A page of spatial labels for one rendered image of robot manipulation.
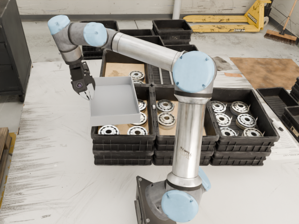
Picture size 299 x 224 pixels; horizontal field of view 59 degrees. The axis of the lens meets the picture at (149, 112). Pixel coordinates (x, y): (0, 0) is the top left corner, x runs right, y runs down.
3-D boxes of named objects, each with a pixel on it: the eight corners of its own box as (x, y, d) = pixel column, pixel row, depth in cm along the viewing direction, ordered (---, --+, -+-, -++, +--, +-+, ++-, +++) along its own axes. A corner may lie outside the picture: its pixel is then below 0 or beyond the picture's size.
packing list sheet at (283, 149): (309, 157, 149) (309, 157, 149) (272, 162, 145) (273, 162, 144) (276, 118, 173) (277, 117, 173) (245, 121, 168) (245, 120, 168)
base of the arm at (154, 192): (173, 223, 106) (193, 212, 103) (149, 216, 97) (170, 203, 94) (164, 190, 117) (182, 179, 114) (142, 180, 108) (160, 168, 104)
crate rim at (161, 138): (219, 141, 125) (220, 138, 124) (156, 140, 122) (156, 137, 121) (202, 90, 155) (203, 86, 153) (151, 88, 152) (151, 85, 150)
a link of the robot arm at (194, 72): (201, 208, 95) (219, 53, 85) (194, 232, 81) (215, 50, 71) (169, 200, 99) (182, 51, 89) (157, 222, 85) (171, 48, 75)
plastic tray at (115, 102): (139, 122, 110) (140, 114, 106) (90, 126, 106) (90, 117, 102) (131, 84, 129) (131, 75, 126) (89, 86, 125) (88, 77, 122)
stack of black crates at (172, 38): (179, 53, 340) (185, 19, 310) (186, 66, 319) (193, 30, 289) (148, 54, 332) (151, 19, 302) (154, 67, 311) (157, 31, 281)
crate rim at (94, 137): (156, 140, 122) (156, 137, 121) (90, 139, 120) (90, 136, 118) (151, 88, 152) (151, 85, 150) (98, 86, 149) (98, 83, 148)
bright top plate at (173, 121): (177, 125, 138) (177, 124, 138) (158, 126, 137) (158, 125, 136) (173, 112, 146) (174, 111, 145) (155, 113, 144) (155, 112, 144)
